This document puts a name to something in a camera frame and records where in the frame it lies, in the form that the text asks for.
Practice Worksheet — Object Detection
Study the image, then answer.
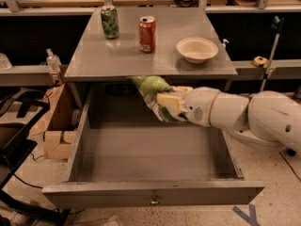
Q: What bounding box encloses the yellow tape measure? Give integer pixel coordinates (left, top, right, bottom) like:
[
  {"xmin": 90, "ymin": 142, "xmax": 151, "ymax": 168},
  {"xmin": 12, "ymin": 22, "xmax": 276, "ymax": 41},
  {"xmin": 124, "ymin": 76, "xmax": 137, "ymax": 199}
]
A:
[{"xmin": 252, "ymin": 56, "xmax": 268, "ymax": 68}]

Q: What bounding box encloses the white paper bowl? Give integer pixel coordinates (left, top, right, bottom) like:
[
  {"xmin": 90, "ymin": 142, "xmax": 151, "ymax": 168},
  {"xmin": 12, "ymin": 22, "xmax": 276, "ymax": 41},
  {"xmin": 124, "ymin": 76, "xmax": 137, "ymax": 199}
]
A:
[{"xmin": 176, "ymin": 37, "xmax": 218, "ymax": 64}]

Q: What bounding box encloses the small white pump bottle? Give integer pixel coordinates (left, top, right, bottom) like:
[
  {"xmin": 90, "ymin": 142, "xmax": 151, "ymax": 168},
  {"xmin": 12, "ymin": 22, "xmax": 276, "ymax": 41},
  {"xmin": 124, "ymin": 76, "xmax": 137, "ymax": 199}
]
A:
[{"xmin": 222, "ymin": 39, "xmax": 229, "ymax": 50}]

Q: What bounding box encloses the black chair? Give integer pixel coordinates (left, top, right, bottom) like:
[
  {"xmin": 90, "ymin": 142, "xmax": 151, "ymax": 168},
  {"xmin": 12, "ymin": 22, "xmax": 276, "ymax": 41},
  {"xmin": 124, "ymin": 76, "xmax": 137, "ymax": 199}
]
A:
[{"xmin": 0, "ymin": 88, "xmax": 70, "ymax": 226}]

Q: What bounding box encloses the metal drawer knob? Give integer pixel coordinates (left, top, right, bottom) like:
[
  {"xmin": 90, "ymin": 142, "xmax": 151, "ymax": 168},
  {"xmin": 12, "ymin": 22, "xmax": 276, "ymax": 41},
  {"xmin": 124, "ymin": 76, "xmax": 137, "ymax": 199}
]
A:
[{"xmin": 150, "ymin": 195, "xmax": 159, "ymax": 205}]

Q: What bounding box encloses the grey drawer cabinet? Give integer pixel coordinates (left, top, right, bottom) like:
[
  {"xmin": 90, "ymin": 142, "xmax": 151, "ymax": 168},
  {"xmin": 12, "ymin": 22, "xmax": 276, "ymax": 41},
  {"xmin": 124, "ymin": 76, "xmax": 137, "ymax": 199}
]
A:
[{"xmin": 64, "ymin": 7, "xmax": 238, "ymax": 111}]

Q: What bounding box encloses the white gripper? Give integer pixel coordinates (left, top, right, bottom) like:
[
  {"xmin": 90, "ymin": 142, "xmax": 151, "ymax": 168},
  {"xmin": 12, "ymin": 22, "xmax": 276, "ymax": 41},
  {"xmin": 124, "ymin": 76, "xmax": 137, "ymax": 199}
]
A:
[{"xmin": 157, "ymin": 86, "xmax": 220, "ymax": 127}]

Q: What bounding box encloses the orange soda can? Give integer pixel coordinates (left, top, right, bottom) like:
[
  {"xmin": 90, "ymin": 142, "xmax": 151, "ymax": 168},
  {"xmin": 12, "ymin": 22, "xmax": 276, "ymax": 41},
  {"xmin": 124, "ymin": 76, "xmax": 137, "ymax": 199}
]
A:
[{"xmin": 139, "ymin": 16, "xmax": 156, "ymax": 53}]

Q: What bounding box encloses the clear sanitizer bottle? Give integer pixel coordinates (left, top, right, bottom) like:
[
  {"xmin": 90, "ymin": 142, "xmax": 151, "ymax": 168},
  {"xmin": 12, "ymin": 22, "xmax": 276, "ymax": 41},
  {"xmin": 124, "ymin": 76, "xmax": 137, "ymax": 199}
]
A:
[{"xmin": 46, "ymin": 49, "xmax": 61, "ymax": 72}]

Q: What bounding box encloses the open grey top drawer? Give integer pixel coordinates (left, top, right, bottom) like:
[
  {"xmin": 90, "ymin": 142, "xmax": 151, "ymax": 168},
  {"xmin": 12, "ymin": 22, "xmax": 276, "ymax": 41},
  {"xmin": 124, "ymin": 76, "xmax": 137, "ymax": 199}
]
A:
[{"xmin": 42, "ymin": 84, "xmax": 264, "ymax": 209}]

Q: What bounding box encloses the green jalapeno chip bag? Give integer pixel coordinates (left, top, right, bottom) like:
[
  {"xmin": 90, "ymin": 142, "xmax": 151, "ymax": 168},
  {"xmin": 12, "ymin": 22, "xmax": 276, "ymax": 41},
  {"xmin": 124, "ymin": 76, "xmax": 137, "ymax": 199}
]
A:
[{"xmin": 131, "ymin": 75, "xmax": 187, "ymax": 123}]

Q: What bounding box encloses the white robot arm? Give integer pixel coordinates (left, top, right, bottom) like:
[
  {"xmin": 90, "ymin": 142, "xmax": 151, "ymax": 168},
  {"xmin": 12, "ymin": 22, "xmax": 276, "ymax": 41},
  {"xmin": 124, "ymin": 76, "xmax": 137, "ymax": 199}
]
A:
[{"xmin": 156, "ymin": 87, "xmax": 301, "ymax": 152}]

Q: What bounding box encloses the cardboard box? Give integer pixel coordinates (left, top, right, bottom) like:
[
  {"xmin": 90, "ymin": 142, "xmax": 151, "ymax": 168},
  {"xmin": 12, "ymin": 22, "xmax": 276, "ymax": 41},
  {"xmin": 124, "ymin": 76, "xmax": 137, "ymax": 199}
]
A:
[{"xmin": 29, "ymin": 64, "xmax": 79, "ymax": 160}]

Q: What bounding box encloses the green soda can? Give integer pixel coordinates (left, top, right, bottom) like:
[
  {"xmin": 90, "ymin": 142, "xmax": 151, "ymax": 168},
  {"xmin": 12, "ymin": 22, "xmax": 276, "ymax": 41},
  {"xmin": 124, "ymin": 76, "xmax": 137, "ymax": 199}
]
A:
[{"xmin": 101, "ymin": 5, "xmax": 119, "ymax": 39}]

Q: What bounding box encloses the blue floor tape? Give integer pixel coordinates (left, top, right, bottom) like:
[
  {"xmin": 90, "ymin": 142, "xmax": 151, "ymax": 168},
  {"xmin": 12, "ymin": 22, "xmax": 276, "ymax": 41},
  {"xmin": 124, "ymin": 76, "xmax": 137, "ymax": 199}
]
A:
[{"xmin": 232, "ymin": 204, "xmax": 261, "ymax": 226}]

